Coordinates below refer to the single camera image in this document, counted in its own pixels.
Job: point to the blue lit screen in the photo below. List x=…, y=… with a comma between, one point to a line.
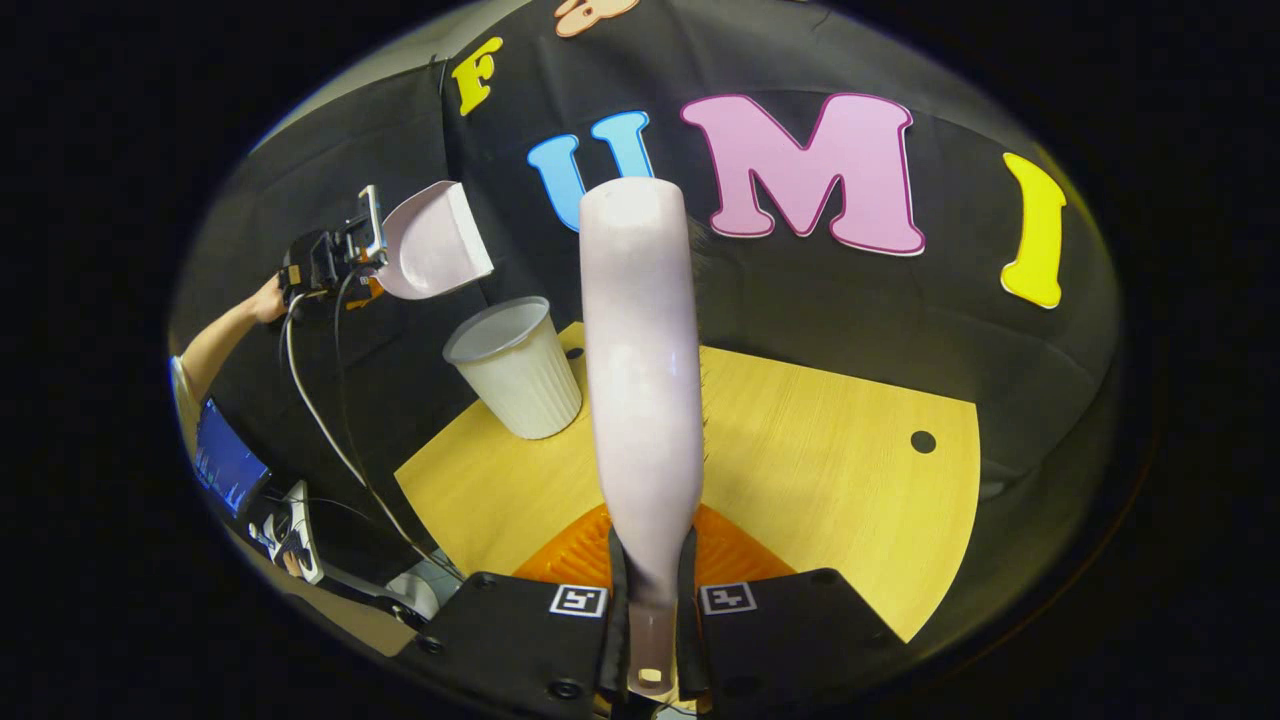
x=230, y=460

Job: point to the lilac plastic dustpan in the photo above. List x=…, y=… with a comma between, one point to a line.
x=430, y=245

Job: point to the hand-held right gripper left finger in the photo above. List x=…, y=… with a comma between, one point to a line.
x=520, y=640

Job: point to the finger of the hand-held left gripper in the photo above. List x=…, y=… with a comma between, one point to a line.
x=366, y=292

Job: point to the small lilac broom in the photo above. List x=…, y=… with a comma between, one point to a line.
x=640, y=380

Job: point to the white ribbed garbage bin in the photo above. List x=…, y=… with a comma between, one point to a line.
x=525, y=380

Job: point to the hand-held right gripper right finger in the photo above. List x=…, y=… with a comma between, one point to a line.
x=790, y=630

